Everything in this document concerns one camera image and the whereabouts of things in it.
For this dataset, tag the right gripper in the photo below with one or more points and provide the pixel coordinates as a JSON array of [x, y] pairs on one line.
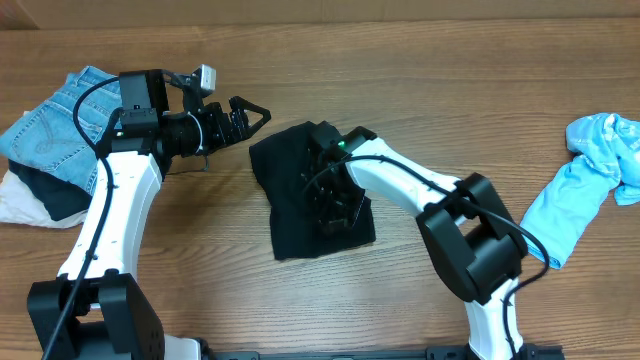
[[332, 219]]

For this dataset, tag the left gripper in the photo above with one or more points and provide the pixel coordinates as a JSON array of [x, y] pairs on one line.
[[223, 132]]

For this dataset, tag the black t-shirt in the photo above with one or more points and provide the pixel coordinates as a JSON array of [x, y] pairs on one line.
[[281, 164]]

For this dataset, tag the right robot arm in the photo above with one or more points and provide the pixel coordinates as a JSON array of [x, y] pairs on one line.
[[471, 239]]

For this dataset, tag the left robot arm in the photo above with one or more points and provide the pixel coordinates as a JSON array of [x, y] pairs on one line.
[[94, 308]]

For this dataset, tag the folded dark garment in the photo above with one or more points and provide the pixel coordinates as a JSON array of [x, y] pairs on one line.
[[61, 199]]

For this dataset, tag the folded blue jeans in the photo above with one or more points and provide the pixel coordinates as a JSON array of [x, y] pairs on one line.
[[46, 138]]

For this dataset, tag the folded white garment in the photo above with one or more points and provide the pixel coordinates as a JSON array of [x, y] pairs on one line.
[[20, 206]]

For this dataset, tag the light blue garment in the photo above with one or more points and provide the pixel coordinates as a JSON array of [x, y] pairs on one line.
[[606, 160]]

